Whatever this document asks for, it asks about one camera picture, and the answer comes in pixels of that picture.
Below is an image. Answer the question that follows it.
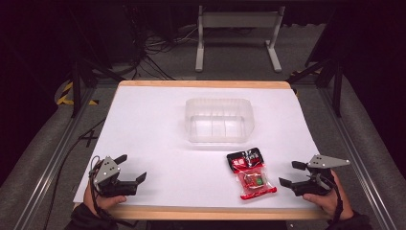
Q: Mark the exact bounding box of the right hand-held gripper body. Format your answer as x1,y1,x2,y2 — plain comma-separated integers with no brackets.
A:
290,154,351,196

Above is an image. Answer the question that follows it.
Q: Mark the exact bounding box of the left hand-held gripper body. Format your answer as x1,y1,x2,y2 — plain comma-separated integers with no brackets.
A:
92,155,139,197

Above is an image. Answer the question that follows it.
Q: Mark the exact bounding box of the red snack packet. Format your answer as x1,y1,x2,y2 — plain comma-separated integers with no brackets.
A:
226,147,279,201

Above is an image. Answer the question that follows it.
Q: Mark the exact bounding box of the clear plastic container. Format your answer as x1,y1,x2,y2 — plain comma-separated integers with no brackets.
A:
184,97,256,144

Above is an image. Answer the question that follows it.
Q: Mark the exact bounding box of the person's right hand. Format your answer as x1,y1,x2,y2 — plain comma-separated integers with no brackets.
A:
303,170,354,221

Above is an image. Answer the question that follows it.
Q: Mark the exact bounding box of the person's left hand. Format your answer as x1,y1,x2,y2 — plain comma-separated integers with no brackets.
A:
82,185,127,218

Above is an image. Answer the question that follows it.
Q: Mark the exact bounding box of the black tape cross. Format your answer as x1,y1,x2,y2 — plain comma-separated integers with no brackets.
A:
79,128,100,149

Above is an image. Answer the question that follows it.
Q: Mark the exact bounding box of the white paper sheet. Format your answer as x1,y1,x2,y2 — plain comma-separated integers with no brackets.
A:
73,85,322,211

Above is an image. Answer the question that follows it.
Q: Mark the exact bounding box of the black tripod stand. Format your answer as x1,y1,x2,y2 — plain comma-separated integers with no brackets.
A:
285,6,348,119
65,6,126,119

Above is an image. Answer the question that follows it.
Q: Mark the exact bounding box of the yellow black hazard tape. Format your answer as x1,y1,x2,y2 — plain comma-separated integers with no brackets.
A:
56,80,100,106

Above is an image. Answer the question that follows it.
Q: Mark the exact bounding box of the grey metal stand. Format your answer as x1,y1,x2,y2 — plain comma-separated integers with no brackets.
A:
194,5,286,74

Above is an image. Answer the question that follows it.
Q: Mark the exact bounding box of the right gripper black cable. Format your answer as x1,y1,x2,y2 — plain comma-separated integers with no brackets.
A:
327,174,345,226

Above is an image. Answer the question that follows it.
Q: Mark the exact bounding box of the long black floor cable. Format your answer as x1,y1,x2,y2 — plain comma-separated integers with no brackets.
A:
42,117,107,230

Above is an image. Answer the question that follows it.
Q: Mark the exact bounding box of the aluminium rail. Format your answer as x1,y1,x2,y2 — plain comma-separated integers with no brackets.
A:
317,85,399,230
11,85,99,230

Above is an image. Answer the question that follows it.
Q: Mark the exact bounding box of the bundle of floor cables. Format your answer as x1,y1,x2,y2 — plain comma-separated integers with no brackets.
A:
125,6,200,81

